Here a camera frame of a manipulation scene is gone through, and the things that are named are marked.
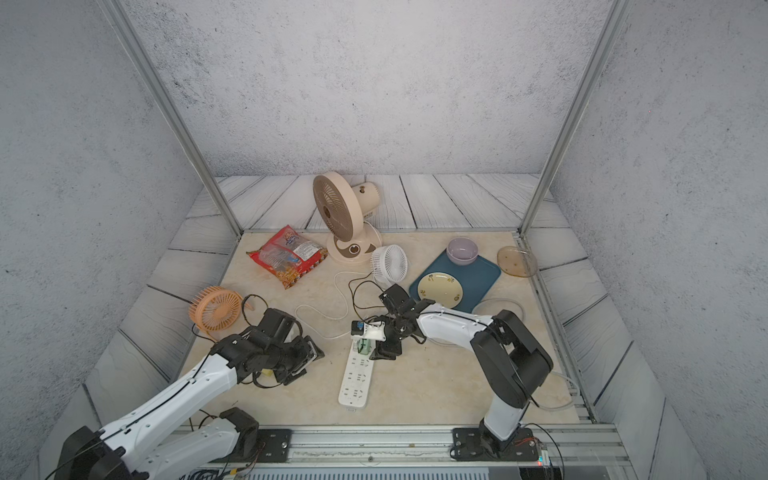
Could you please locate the aluminium front rail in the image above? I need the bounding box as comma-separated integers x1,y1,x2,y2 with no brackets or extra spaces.
167,423,636,479

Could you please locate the aluminium frame post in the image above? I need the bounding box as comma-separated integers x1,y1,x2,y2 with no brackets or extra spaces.
98,0,244,237
518,0,632,237

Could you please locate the white power strip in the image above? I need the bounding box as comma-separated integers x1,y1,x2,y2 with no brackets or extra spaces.
338,337,374,409

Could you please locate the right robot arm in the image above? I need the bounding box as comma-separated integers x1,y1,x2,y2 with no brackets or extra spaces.
350,285,553,455

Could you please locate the small orange fan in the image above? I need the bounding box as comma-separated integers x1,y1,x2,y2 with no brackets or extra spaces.
188,286,243,339

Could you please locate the small white fan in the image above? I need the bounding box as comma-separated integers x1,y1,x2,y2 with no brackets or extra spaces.
371,245,408,288

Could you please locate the amber glass dish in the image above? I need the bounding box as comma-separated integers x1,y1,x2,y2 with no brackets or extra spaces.
497,246,539,278

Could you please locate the left aluminium frame post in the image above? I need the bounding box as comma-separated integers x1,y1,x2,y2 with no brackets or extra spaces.
98,0,244,237

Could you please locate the black cable to green plug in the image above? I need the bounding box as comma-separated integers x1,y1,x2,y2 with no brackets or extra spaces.
347,271,391,322

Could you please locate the teal plastic tray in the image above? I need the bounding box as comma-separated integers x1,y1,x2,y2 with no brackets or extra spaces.
408,251,501,313

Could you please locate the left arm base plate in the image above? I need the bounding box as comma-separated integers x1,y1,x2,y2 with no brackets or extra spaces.
212,429,293,464

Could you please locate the cream plate with characters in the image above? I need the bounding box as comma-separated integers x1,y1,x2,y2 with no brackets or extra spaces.
417,272,464,309

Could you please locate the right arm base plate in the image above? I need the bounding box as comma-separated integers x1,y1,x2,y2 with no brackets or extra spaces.
449,427,542,463

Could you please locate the red snack bag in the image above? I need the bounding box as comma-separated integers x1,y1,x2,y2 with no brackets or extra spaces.
247,226,328,289

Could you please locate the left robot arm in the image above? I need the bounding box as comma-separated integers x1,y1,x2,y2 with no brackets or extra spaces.
49,308,324,479

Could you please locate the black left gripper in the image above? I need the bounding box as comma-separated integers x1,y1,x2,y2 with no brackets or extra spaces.
266,334,329,385

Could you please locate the white fan cable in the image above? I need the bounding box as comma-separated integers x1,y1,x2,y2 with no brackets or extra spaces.
293,269,385,341

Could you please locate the beige desk fan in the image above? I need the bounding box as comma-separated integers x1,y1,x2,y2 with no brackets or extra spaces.
313,171,382,264

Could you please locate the right aluminium frame post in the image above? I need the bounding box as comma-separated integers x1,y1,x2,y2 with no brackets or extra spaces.
518,0,632,237

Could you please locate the green plug adapter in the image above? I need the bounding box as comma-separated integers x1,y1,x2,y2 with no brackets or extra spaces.
356,338,375,357

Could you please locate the lilac ceramic bowl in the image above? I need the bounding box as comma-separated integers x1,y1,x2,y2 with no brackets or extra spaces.
446,237,479,266

